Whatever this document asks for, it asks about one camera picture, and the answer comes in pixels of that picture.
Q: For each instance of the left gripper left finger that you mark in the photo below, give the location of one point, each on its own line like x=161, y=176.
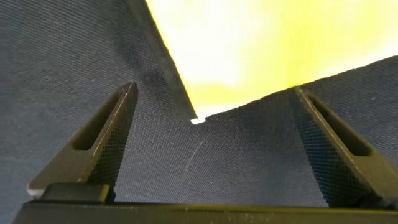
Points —
x=102, y=146

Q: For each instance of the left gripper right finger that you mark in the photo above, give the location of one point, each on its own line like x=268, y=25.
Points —
x=335, y=161

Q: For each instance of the yellow microfiber towel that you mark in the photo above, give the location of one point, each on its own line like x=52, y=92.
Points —
x=264, y=40

